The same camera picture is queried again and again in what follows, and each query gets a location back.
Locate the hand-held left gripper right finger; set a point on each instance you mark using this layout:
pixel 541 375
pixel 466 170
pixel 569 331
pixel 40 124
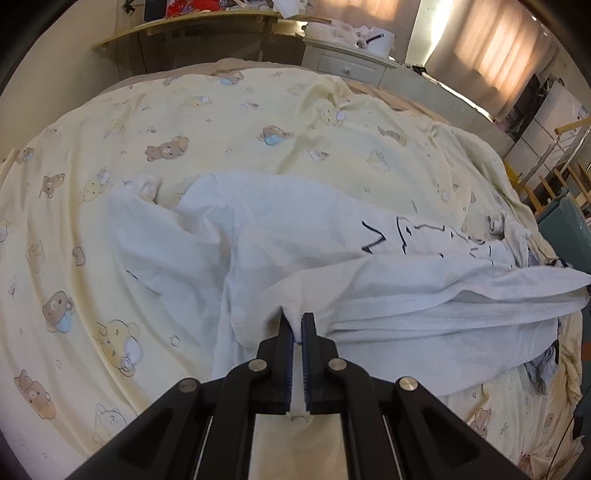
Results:
pixel 311 369

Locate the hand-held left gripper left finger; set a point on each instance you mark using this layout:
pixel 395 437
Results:
pixel 284 369

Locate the white printed t-shirt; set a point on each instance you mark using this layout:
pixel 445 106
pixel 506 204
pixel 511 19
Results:
pixel 323 258

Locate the yellow bear-print duvet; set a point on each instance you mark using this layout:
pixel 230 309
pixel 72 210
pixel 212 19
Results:
pixel 138 138

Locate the beige bed sheet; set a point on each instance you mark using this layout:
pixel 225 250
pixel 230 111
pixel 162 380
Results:
pixel 378 94

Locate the white nightstand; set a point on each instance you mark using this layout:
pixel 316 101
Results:
pixel 351 67

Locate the wooden desk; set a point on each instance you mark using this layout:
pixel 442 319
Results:
pixel 184 25

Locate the beige curtain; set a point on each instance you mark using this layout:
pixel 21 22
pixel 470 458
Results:
pixel 485 46

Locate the black panel device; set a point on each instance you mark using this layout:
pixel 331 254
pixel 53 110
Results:
pixel 154 9

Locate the teal padded bed frame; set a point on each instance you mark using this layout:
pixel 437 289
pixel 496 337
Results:
pixel 565 226

